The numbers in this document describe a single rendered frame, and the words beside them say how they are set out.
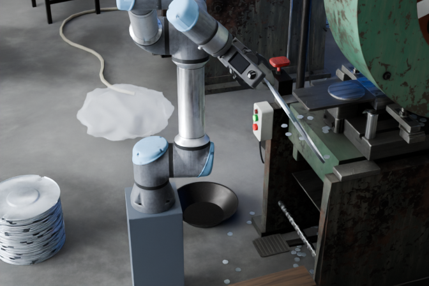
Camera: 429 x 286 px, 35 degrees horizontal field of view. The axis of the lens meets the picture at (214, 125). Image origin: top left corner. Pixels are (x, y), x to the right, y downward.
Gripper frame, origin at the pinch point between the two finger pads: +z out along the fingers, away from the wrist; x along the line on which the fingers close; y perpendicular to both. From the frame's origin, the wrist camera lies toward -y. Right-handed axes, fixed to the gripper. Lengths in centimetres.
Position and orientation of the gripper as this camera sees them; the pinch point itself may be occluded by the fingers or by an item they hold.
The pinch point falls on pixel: (270, 85)
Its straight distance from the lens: 178.9
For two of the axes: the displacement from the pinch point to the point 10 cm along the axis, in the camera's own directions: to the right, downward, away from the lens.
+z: 6.5, 4.6, 6.0
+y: -3.8, -4.9, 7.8
